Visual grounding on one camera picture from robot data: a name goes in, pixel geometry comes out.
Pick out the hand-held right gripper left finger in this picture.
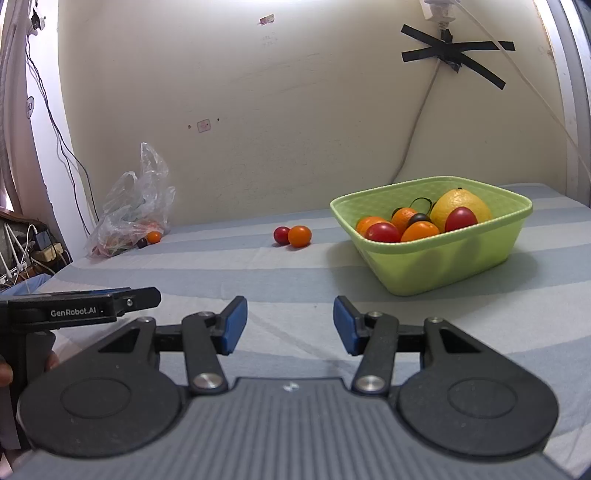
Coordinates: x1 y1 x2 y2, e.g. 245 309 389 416
90 296 249 395

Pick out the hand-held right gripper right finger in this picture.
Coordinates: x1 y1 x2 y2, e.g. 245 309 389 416
333 295 497 397

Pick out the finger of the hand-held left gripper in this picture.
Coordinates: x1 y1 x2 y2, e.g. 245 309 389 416
46 286 162 319

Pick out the orange mandarin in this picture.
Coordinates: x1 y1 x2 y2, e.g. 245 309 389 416
355 216 393 236
392 207 419 232

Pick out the light green plastic basket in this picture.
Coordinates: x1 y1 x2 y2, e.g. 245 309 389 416
329 176 534 297

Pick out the large orange tomato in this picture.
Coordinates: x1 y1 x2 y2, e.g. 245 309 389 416
401 221 440 243

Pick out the dark purple cherry with stem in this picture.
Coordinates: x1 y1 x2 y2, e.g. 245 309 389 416
408 198 437 228

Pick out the person's left hand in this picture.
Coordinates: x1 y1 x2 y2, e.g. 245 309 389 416
0 351 60 389

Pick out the blue cloth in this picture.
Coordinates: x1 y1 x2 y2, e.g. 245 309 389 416
0 272 52 301

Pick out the beige power strip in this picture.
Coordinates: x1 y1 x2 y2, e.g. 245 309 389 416
32 244 65 265

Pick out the striped grey bed sheet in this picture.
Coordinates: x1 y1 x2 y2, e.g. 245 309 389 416
0 182 591 480

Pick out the clear plastic bag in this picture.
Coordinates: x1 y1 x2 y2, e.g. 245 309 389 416
85 142 177 260

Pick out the yellow lemon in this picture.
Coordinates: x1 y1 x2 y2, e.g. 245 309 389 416
430 188 492 234

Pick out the black tape cross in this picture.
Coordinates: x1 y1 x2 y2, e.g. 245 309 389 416
401 24 515 90

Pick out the white power strip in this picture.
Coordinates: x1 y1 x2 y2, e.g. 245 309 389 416
422 0 458 21

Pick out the black hanging cable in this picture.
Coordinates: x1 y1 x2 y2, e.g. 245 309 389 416
25 0 95 236

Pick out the white power cable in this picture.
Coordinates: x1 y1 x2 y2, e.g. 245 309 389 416
455 0 591 153
392 58 441 185

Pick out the grey metal door frame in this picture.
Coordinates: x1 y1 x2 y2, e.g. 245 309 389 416
536 0 591 208

